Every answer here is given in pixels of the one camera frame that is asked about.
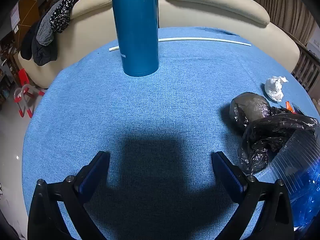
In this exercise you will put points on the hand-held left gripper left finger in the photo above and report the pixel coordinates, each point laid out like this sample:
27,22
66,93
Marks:
96,172

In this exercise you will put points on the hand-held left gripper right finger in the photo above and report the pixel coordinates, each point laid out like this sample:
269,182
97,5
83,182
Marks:
228,172

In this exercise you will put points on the black plastic bag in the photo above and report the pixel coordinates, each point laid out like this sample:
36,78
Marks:
252,105

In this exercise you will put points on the blue clear plastic package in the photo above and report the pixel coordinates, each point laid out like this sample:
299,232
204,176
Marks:
300,180

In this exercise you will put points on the orange plastic bag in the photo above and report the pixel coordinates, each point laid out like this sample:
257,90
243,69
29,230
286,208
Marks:
288,106

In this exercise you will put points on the white paper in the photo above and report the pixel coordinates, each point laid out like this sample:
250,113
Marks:
273,87

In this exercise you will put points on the blue tablecloth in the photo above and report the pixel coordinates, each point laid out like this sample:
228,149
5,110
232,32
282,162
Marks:
150,105

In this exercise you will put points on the red plastic stool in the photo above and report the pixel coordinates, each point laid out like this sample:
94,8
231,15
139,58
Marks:
23,76

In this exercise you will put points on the dark jacket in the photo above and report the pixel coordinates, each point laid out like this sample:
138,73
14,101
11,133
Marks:
42,55

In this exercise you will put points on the wooden baby crib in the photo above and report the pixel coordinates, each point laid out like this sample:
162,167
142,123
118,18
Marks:
305,65

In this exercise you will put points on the thin white rod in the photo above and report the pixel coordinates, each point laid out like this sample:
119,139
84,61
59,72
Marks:
200,39

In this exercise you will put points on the blue metal bottle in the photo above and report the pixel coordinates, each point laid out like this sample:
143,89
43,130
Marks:
136,30

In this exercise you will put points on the grey knitted cloth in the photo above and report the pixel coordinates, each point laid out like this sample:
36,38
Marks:
45,32

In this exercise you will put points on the black floral cloth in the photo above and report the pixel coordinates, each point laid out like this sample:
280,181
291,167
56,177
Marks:
62,12

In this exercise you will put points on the beige curtain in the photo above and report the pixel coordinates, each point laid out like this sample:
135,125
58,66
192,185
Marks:
287,5

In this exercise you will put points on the brown wooden cabinet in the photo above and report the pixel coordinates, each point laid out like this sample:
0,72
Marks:
30,2

